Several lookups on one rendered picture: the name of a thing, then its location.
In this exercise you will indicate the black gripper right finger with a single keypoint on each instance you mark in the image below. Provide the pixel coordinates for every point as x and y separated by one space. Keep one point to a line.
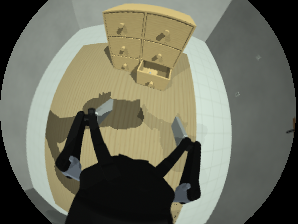
189 187

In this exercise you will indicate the tan wooden drawer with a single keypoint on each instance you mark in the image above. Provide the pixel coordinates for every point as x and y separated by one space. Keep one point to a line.
151 80
125 23
160 53
131 63
167 30
133 46

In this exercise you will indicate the tan wooden chest of drawers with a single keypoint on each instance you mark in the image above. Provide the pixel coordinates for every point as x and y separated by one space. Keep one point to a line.
158 11

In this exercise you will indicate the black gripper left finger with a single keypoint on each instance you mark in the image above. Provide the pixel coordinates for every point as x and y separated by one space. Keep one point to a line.
68 162

